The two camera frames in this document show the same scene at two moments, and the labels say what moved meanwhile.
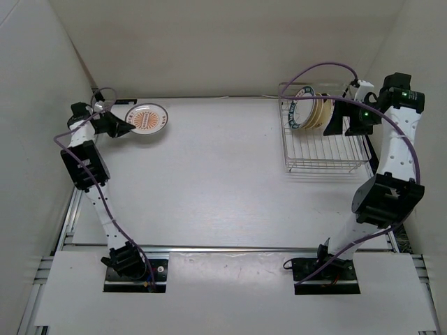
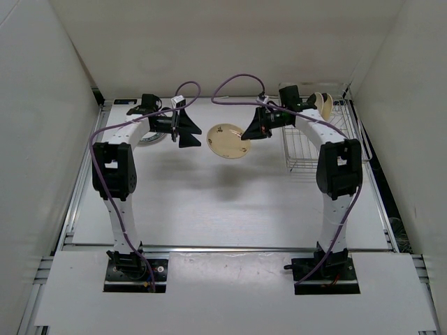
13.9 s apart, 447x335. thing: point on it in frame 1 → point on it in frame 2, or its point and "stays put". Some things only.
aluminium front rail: [226, 248] stays put
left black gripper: [119, 127] → [186, 128]
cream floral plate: [318, 112] → [225, 141]
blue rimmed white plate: [318, 115] → [151, 136]
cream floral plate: [320, 103] stays put
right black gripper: [346, 109] → [258, 128]
